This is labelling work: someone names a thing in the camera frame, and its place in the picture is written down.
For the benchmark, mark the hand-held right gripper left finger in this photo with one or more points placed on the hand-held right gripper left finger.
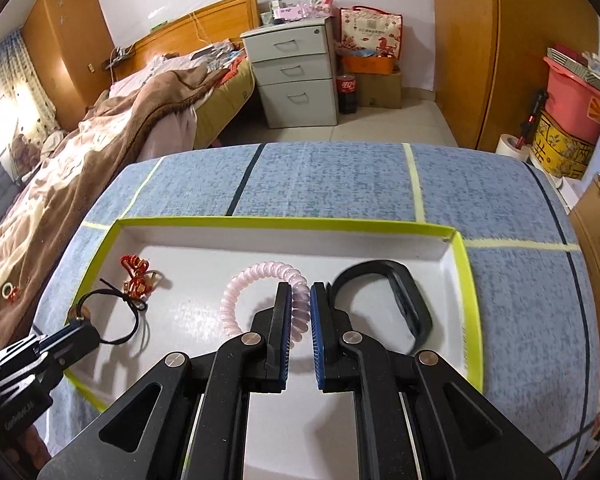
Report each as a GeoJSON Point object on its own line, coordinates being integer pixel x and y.
{"type": "Point", "coordinates": [283, 345]}

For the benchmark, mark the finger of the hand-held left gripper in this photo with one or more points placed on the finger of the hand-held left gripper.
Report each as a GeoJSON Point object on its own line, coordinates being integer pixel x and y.
{"type": "Point", "coordinates": [80, 355]}
{"type": "Point", "coordinates": [70, 334]}

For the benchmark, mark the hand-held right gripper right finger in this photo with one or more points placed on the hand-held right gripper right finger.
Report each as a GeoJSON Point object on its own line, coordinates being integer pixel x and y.
{"type": "Point", "coordinates": [319, 345]}

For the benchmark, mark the white tray with green rim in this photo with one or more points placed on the white tray with green rim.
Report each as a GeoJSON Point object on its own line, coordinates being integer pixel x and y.
{"type": "Point", "coordinates": [190, 320]}

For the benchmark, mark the black wristband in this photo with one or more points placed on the black wristband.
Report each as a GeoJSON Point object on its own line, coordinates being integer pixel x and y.
{"type": "Point", "coordinates": [410, 300]}

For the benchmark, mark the blue checked tablecloth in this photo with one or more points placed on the blue checked tablecloth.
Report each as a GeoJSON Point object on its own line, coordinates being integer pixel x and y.
{"type": "Point", "coordinates": [330, 185]}

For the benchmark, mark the brown teddy bear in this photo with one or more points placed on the brown teddy bear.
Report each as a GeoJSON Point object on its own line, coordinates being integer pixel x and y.
{"type": "Point", "coordinates": [25, 150]}

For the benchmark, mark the brown blanket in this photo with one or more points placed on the brown blanket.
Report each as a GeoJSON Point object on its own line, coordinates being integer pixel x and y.
{"type": "Point", "coordinates": [105, 140]}

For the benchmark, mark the floral curtain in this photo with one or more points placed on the floral curtain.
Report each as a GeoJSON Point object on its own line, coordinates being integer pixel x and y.
{"type": "Point", "coordinates": [25, 85]}

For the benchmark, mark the cola bottle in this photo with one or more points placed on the cola bottle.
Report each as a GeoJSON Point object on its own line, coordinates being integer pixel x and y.
{"type": "Point", "coordinates": [348, 92]}

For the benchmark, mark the small cardboard box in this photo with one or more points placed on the small cardboard box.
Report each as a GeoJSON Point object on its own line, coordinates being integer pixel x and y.
{"type": "Point", "coordinates": [380, 91]}

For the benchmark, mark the grey drawer cabinet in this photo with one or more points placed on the grey drawer cabinet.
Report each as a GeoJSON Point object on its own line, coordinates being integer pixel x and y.
{"type": "Point", "coordinates": [295, 75]}

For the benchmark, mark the white paper roll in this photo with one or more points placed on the white paper roll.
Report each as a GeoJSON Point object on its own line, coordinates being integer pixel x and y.
{"type": "Point", "coordinates": [507, 147]}

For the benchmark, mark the orange box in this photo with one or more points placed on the orange box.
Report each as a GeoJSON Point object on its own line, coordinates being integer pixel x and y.
{"type": "Point", "coordinates": [370, 65]}

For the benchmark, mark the orange wooden wardrobe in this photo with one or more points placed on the orange wooden wardrobe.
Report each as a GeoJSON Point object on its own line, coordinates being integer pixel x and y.
{"type": "Point", "coordinates": [65, 35]}

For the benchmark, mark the red black air pump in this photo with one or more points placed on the red black air pump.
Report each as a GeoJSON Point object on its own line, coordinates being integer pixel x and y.
{"type": "Point", "coordinates": [530, 120]}

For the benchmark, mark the yellow floral box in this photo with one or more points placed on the yellow floral box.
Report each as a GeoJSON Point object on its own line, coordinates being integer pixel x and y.
{"type": "Point", "coordinates": [562, 147]}

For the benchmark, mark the red patterned gift bag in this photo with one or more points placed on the red patterned gift bag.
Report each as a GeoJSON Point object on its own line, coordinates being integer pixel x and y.
{"type": "Point", "coordinates": [370, 30]}

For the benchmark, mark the wooden bed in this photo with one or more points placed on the wooden bed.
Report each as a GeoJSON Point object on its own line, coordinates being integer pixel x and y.
{"type": "Point", "coordinates": [205, 25]}

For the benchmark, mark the pink boxes on cabinet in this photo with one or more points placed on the pink boxes on cabinet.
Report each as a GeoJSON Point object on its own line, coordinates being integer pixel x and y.
{"type": "Point", "coordinates": [295, 10]}

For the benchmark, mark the pink plastic bin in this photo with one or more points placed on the pink plastic bin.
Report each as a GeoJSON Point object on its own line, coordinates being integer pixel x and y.
{"type": "Point", "coordinates": [570, 100]}

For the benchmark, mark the large wooden closet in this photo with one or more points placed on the large wooden closet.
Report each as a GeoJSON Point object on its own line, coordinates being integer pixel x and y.
{"type": "Point", "coordinates": [520, 50]}

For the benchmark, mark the striped boxes in bin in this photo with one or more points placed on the striped boxes in bin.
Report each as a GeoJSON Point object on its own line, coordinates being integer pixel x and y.
{"type": "Point", "coordinates": [575, 62]}

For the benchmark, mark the bedside wall shelf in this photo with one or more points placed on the bedside wall shelf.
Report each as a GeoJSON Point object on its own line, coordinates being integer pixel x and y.
{"type": "Point", "coordinates": [117, 59]}

